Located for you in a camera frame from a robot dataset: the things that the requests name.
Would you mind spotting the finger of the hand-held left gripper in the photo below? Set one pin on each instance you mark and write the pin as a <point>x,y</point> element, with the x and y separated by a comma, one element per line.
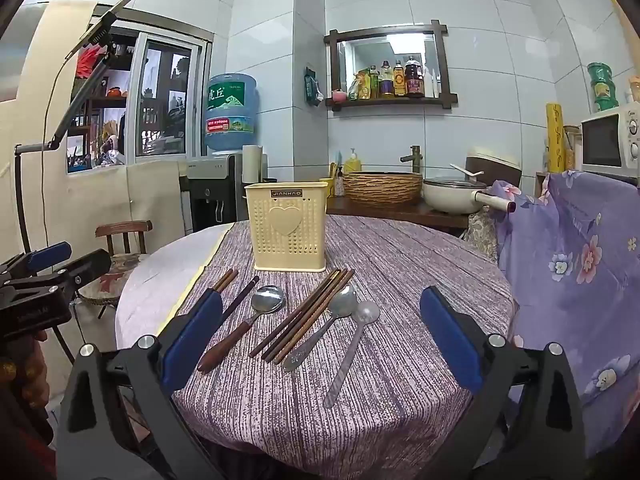
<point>87,265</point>
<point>50,254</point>

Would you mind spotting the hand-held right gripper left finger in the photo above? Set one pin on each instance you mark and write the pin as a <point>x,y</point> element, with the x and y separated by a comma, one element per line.
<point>192,340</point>

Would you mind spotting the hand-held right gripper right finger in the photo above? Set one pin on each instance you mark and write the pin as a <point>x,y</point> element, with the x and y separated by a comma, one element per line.
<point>450,340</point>

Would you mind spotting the light brown wooden chopstick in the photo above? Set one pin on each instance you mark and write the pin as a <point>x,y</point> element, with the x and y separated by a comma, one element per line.
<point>224,279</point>
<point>230,281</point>

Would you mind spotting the large metal spoon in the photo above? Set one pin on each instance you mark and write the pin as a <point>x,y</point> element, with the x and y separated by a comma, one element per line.
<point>342,302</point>

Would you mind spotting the cream plastic utensil holder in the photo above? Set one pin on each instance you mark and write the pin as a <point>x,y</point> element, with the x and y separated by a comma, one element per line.
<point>285,245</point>

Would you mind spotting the person's left forearm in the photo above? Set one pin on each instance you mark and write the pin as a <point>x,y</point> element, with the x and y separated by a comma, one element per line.
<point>25,455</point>

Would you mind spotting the person's left hand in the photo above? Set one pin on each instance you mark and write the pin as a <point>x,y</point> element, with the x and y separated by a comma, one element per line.
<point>30,385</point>

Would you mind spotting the printed chair cushion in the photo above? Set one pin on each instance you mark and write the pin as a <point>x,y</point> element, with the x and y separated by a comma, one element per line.
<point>115,275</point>

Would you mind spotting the wooden chair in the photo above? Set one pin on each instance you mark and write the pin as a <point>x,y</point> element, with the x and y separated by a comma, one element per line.
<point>125,227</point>

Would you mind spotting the purple striped tablecloth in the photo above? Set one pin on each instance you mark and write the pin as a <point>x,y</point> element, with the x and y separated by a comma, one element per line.
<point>390,360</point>

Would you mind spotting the brown paisley cloth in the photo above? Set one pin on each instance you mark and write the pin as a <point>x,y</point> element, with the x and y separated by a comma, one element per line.
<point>482,240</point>

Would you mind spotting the dark wooden washstand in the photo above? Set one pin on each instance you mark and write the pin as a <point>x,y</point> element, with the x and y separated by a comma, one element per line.
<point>400,212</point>

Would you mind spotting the white pot with glass lid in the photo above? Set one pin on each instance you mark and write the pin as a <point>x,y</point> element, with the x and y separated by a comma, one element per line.
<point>450,202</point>

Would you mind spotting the grey water dispenser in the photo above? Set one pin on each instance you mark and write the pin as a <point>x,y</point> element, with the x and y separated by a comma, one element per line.
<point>210,195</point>

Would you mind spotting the purple floral cloth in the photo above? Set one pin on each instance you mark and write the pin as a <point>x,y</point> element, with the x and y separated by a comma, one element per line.
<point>575,270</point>

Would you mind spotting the black floor stand with panel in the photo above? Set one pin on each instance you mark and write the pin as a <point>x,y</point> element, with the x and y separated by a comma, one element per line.
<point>75,105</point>

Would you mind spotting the sliding window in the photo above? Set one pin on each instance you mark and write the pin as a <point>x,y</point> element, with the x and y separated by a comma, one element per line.
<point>140,110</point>

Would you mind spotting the woven pattern wash basin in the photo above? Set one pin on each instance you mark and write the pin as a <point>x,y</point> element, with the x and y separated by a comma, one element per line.
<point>382,190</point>

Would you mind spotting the white rice paddle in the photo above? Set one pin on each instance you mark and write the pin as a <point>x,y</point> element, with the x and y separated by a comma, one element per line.
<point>470,172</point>

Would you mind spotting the orange teapot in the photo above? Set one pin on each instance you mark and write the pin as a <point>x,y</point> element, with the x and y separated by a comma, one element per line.
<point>115,92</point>

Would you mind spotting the brown and white rice cooker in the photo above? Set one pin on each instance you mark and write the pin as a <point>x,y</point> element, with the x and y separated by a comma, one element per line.
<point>492,170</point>

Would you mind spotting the small wooden shelf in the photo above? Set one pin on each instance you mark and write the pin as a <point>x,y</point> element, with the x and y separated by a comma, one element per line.
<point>540,182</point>

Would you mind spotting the bronze faucet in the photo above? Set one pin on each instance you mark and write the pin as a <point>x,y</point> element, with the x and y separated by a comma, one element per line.
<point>414,160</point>

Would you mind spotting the white paper towel roll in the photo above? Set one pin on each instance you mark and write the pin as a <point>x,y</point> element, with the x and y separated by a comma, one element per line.
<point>252,162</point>

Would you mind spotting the small dark pump bottle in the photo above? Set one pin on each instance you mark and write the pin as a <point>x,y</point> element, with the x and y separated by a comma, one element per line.
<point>340,185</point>

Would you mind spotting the yellow cup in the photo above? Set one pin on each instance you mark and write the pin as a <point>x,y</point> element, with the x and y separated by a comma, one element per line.
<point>330,185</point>

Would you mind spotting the yellow soap bottle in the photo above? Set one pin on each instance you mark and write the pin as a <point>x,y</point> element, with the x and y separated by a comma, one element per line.
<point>353,164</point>

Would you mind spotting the red flower decoration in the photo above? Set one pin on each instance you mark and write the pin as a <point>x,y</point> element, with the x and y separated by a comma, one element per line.
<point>92,57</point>

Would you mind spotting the blue water jug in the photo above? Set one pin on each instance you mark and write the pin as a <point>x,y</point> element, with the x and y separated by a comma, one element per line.
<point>230,110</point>

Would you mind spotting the yellow roll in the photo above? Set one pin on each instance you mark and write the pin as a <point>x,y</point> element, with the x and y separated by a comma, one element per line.
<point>555,135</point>

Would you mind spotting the wooden framed mirror shelf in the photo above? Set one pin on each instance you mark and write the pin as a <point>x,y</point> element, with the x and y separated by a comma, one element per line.
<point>385,102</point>

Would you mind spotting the white microwave oven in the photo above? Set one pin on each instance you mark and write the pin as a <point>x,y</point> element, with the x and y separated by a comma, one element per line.
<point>602,140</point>

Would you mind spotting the dark sauce bottle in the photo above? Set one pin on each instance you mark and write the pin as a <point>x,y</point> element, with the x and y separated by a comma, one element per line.
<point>414,80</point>

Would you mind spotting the orange label bottle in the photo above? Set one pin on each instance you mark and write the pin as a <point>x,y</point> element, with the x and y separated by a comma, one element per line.
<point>399,80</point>

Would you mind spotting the yellow oil bottle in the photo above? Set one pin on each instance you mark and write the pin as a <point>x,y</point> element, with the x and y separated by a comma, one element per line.
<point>386,82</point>

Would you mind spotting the green bottle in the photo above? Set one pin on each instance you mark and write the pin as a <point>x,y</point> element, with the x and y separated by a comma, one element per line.
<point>374,85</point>

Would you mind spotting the yellow green seasoning packet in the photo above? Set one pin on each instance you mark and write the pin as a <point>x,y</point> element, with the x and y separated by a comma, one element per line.
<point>360,87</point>

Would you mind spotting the pink cup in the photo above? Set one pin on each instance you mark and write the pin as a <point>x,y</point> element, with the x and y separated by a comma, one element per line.
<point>339,95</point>

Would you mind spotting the green container stack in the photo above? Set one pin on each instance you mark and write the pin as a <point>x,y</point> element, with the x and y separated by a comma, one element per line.
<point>602,85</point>

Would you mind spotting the green wall-mounted pouch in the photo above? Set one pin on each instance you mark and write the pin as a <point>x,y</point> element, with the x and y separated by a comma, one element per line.
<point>314,87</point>

